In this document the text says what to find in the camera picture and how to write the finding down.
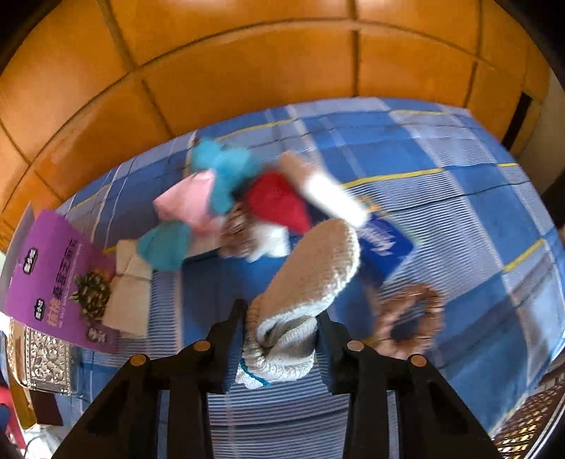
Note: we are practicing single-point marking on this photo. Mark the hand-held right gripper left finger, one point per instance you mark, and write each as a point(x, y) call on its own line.
point(234, 353)

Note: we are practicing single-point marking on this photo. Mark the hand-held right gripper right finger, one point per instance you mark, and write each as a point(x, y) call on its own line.
point(329, 355)

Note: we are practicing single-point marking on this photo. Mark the white sock with blue band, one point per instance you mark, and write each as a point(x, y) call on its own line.
point(309, 282)

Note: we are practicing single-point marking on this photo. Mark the teal plush toy pink ears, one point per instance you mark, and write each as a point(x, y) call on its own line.
point(225, 163)

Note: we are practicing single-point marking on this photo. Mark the brown scrunchie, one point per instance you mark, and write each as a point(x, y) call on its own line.
point(423, 295)

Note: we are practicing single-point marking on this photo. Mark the white cloth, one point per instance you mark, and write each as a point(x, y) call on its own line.
point(271, 242)

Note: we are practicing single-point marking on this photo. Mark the beige wrapped parcel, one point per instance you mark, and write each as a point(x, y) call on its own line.
point(128, 300)

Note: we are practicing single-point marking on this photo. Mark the leopard print scrunchie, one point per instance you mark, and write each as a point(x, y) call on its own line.
point(231, 234)

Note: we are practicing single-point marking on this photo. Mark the blue tissue packet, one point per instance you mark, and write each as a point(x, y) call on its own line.
point(384, 247)

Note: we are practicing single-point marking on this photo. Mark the red cloth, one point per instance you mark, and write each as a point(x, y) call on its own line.
point(276, 198)

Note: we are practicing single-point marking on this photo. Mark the white and tan knit glove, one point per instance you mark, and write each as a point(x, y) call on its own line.
point(326, 194)

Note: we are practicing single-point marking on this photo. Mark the silver embossed box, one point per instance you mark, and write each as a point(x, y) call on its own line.
point(46, 362)

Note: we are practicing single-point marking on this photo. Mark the blue plaid bed sheet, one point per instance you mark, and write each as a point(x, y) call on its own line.
point(463, 220)

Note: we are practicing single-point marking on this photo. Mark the dark patterned mat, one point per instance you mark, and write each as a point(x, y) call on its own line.
point(529, 419)

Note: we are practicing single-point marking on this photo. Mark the purple printed box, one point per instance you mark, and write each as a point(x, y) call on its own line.
point(48, 251)

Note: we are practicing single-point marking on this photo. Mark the orange wooden panelled cabinet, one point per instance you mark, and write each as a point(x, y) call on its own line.
point(265, 66)

